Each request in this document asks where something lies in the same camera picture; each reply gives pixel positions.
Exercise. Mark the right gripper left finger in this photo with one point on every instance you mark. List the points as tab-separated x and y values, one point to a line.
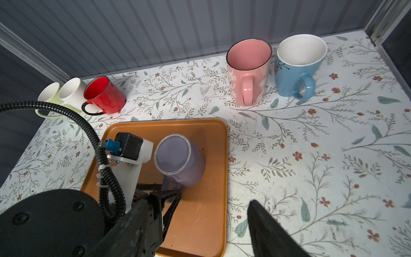
128	238

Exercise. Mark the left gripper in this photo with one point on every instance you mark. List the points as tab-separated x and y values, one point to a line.
158	223

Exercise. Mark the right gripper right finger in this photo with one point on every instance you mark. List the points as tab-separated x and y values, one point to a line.
268	238

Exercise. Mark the purple mug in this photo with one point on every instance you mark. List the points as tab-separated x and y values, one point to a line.
179	161

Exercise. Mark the red mug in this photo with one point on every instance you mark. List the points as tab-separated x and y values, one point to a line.
102	93

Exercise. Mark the white mug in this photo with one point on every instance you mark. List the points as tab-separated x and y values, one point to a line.
72	93

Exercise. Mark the light green mug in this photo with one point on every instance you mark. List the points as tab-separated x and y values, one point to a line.
50	94

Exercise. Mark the pink ghost pattern mug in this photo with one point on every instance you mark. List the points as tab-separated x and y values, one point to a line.
248	64

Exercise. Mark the blue dotted mug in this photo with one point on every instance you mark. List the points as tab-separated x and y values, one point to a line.
298	57

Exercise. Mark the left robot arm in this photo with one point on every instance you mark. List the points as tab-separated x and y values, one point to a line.
70	223

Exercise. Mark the orange plastic tray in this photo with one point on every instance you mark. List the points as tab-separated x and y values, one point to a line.
198	226

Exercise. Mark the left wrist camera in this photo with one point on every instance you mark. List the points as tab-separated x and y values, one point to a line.
128	152

